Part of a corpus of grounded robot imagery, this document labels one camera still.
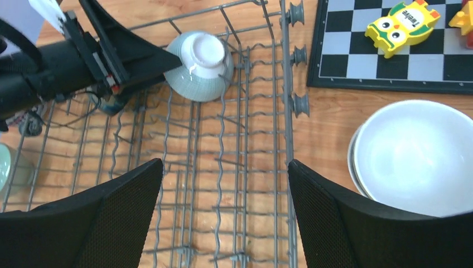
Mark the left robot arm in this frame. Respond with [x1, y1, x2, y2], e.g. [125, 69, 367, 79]
[1, 1, 182, 132]

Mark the cream beige bowl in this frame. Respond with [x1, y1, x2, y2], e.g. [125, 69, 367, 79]
[347, 126, 371, 199]

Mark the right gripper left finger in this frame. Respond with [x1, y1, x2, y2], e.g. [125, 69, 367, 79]
[1, 158, 163, 267]

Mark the beige speckled bowl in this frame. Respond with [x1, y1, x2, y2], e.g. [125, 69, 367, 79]
[354, 99, 472, 217]

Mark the pale green bowl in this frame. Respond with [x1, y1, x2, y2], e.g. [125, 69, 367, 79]
[164, 31, 234, 102]
[0, 143, 34, 195]

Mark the dark teal glazed bowl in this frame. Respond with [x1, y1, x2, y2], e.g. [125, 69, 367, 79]
[92, 95, 130, 116]

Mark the grey wire dish rack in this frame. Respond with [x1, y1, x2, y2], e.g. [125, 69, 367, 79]
[1, 1, 305, 267]

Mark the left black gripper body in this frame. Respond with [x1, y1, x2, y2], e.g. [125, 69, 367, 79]
[62, 11, 124, 97]

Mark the black white checkerboard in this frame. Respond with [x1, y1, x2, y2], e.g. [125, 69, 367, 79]
[306, 0, 473, 95]

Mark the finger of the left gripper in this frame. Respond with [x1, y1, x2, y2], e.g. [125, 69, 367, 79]
[80, 0, 182, 89]

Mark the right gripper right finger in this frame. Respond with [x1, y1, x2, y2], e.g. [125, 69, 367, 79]
[288, 159, 472, 267]

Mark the yellow toy block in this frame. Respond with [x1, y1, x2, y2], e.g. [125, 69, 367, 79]
[364, 0, 441, 59]

